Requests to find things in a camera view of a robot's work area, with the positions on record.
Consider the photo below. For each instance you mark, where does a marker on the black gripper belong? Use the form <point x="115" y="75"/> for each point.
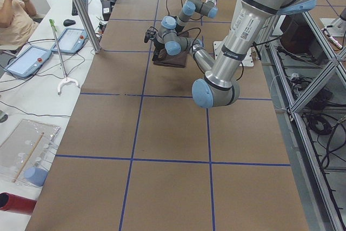
<point x="157" y="46"/>

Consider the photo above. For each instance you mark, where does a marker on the dark brown t-shirt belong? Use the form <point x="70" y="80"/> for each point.
<point x="177" y="61"/>

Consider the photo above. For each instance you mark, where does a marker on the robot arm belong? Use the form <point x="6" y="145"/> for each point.
<point x="218" y="87"/>
<point x="202" y="1"/>

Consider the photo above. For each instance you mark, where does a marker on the far teach pendant tablet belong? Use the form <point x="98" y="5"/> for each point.
<point x="71" y="40"/>

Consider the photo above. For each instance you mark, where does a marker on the teach pendant tablet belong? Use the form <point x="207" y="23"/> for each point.
<point x="28" y="62"/>
<point x="71" y="40"/>

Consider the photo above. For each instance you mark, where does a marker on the black computer mouse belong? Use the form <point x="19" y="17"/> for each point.
<point x="69" y="22"/>

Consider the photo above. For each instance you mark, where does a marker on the brown paper table cover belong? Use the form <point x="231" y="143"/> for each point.
<point x="139" y="154"/>

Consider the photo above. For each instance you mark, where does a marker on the near teach pendant tablet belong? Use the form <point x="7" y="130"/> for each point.
<point x="28" y="62"/>

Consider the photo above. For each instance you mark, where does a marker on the seated person in beige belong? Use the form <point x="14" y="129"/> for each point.
<point x="17" y="24"/>

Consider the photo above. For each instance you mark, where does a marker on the blue plastic cup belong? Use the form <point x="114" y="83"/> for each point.
<point x="36" y="176"/>

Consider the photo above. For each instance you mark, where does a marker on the red cylinder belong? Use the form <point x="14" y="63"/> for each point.
<point x="17" y="204"/>

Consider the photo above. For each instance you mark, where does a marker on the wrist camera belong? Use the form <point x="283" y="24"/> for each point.
<point x="150" y="34"/>

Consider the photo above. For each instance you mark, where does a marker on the white pedestal base plate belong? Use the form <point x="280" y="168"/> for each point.
<point x="247" y="58"/>

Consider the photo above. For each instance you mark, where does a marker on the aluminium frame post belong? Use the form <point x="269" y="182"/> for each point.
<point x="83" y="14"/>

